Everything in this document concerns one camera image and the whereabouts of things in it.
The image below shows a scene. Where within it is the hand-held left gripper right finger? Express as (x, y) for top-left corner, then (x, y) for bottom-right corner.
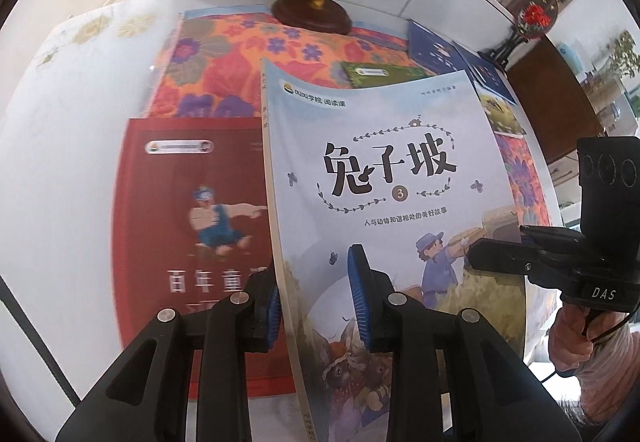
(347, 243), (583, 442)

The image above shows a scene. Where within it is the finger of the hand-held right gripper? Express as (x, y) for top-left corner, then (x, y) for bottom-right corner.
(469, 237), (538, 277)
(519, 223), (586, 248)

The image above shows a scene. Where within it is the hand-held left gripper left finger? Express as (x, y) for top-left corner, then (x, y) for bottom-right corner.
(55, 269), (281, 442)

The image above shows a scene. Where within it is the pale book farmer cover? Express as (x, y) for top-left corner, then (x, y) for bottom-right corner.
(260, 57), (530, 442)

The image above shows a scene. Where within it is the dark blue rider cover book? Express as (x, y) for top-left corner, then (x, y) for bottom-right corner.
(447, 42), (518, 105)

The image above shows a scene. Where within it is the person's right hand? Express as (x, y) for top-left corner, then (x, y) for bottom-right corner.
(547, 304), (597, 374)

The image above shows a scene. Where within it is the brown wooden cabinet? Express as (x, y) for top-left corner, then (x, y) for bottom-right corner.
(505, 39), (608, 163)

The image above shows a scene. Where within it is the pale book bird cover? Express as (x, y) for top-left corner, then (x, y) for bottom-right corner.
(477, 89), (528, 135)

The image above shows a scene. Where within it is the light blue box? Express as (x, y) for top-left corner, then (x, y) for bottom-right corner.
(555, 42), (587, 73)

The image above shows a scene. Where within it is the green potted plant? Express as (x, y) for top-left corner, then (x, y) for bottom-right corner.
(605, 29), (640, 73)

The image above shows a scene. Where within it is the dark red cartoon book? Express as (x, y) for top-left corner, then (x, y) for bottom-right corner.
(116, 117), (306, 400)

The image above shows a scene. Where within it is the round red flower ornament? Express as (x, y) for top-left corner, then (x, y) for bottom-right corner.
(477, 0), (561, 73)

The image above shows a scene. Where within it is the green insect book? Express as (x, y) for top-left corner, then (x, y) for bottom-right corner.
(341, 61), (438, 90)

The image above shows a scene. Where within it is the orange floral blanket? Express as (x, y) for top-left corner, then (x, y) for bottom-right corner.
(140, 4), (561, 243)

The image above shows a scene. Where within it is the black cable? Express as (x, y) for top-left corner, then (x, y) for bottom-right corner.
(540, 309), (632, 383)
(0, 274), (81, 405)

